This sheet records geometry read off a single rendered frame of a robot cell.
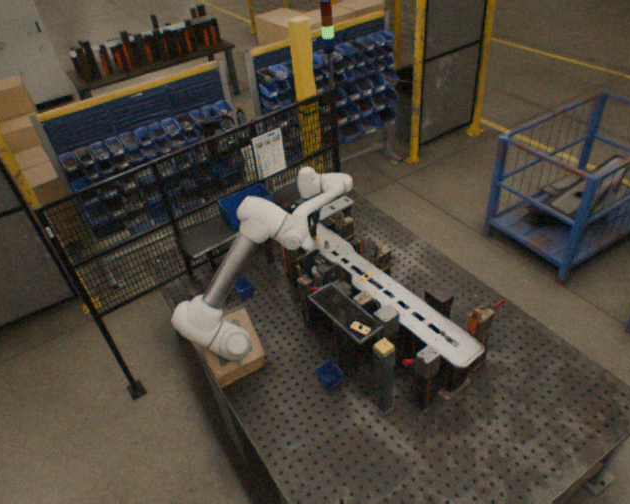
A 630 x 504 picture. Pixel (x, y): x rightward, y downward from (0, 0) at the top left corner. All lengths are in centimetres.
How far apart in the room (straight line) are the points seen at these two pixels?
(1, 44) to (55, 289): 486
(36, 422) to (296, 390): 200
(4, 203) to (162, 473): 207
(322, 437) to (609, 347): 223
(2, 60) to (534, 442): 792
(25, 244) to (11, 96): 268
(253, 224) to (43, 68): 678
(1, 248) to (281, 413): 244
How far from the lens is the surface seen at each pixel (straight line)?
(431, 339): 240
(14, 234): 408
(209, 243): 302
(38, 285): 436
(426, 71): 526
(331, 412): 252
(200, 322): 236
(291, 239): 215
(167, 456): 342
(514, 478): 244
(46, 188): 493
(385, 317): 233
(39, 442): 386
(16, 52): 859
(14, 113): 654
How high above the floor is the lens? 284
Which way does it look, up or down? 40 degrees down
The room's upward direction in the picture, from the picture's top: 7 degrees counter-clockwise
